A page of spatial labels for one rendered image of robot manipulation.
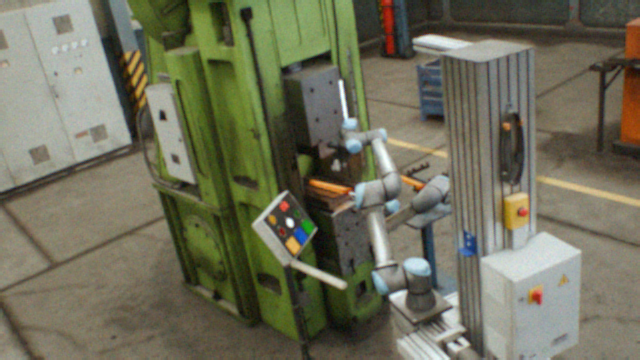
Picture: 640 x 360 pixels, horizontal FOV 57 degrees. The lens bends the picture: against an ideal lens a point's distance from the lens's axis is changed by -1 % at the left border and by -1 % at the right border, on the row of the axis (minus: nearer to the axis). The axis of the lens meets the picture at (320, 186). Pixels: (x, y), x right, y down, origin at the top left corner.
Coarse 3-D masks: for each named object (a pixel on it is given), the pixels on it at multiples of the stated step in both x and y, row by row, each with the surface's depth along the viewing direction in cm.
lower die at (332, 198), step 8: (304, 176) 403; (312, 176) 401; (304, 184) 392; (312, 184) 388; (336, 184) 384; (312, 192) 381; (320, 192) 377; (328, 192) 375; (336, 192) 372; (312, 200) 377; (328, 200) 367; (336, 200) 370; (344, 200) 375; (328, 208) 368
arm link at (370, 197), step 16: (368, 192) 282; (384, 192) 283; (368, 208) 282; (368, 224) 283; (384, 224) 283; (384, 240) 280; (384, 256) 278; (384, 272) 275; (400, 272) 276; (384, 288) 274; (400, 288) 276
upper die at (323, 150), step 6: (330, 138) 355; (336, 138) 359; (300, 144) 362; (318, 144) 350; (324, 144) 353; (300, 150) 365; (306, 150) 360; (312, 150) 356; (318, 150) 352; (324, 150) 354; (330, 150) 357; (312, 156) 358; (318, 156) 354; (324, 156) 355
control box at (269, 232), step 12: (288, 192) 336; (276, 204) 324; (288, 204) 331; (264, 216) 312; (276, 216) 319; (288, 216) 327; (300, 216) 335; (264, 228) 311; (276, 228) 315; (288, 228) 322; (300, 228) 330; (264, 240) 315; (276, 240) 312; (288, 240) 318; (276, 252) 316; (288, 252) 313
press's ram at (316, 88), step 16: (304, 64) 363; (320, 64) 356; (288, 80) 337; (304, 80) 332; (320, 80) 340; (336, 80) 349; (288, 96) 343; (304, 96) 334; (320, 96) 343; (336, 96) 351; (304, 112) 338; (320, 112) 345; (336, 112) 354; (304, 128) 344; (320, 128) 348; (336, 128) 357; (304, 144) 351
